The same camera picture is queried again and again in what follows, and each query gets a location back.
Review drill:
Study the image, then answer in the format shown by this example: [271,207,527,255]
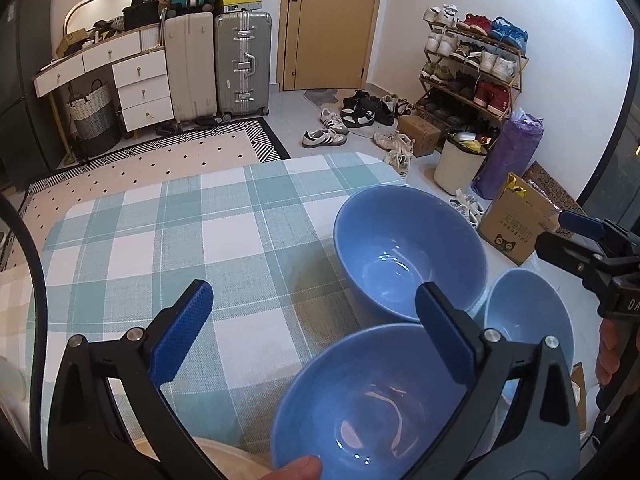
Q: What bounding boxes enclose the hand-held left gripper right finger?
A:
[415,282,583,480]

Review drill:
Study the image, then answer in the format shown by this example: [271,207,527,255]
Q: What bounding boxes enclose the printed cardboard box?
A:
[477,172,561,267]

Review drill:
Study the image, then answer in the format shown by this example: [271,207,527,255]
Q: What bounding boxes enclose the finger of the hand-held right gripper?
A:
[535,232,608,288]
[558,210,640,257]

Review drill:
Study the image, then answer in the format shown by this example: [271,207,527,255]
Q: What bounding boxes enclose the flat patterned cardboard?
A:
[522,161,588,238]

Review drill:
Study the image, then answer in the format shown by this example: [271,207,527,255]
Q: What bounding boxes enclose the person's left hand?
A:
[265,455,323,480]

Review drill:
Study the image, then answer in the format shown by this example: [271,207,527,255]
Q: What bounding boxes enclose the black fabric bag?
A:
[122,2,161,31]

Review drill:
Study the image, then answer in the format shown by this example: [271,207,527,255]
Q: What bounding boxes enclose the purple bag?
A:
[471,110,545,200]

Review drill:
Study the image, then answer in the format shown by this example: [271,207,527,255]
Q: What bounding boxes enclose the small cardboard box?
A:
[55,30,86,56]

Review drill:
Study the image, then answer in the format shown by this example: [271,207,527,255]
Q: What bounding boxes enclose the wooden shoe rack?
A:
[417,7,530,126]

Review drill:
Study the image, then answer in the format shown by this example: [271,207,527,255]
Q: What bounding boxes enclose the grey doormat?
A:
[304,87,341,116]

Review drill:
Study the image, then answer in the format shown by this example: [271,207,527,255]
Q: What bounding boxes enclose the wooden door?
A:
[276,0,387,92]

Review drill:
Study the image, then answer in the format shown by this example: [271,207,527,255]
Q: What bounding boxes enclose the white vanity desk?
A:
[32,25,176,161]

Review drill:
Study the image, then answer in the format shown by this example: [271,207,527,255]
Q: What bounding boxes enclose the teal plaid tablecloth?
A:
[27,151,416,461]

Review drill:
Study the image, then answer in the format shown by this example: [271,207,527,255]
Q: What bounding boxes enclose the oval mirror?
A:
[65,0,136,36]

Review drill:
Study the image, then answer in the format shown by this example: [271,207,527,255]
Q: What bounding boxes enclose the woven basket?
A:
[67,80,123,158]

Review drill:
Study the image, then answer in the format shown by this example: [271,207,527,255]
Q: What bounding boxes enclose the blue bowl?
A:
[482,268,576,402]
[333,185,488,323]
[270,324,501,480]

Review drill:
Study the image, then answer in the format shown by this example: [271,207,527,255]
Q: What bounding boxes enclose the person's right hand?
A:
[595,320,621,387]

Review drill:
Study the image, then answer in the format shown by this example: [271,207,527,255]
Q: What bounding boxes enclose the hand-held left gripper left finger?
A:
[47,280,226,480]

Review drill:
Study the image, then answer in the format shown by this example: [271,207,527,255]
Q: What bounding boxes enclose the black cable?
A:
[0,192,50,468]

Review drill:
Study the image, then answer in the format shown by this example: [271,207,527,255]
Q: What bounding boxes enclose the pile of loose shoes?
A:
[302,90,486,223]

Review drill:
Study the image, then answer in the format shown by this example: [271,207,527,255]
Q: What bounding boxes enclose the cream plate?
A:
[130,437,273,480]

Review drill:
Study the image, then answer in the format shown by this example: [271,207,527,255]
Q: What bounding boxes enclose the grey fridge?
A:
[0,0,66,186]

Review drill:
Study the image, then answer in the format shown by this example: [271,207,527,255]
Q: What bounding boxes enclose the white trash bin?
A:
[433,132,488,196]

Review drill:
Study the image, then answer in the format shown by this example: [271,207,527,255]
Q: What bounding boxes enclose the beige suitcase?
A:
[164,10,219,123]

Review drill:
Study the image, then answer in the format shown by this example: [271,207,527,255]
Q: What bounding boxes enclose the brown cardboard box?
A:
[397,114,442,157]

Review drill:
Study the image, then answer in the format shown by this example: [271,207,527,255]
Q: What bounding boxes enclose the rows of stored shoes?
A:
[422,4,528,121]

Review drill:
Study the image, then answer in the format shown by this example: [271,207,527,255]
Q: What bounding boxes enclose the silver suitcase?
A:
[214,10,273,121]

